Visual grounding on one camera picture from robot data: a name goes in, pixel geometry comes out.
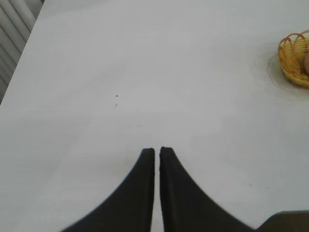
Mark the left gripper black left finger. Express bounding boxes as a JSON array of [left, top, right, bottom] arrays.
[[60, 147, 155, 232]]

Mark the yellow woven wicker basket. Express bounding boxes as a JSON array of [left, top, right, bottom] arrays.
[[278, 29, 309, 88]]

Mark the dark grey flat object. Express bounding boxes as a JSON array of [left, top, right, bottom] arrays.
[[255, 210, 309, 232]]

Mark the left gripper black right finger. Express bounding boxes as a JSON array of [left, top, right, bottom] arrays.
[[159, 146, 260, 232]]

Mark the white ribbed radiator panel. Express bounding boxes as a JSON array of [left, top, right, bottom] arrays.
[[0, 0, 45, 105]]

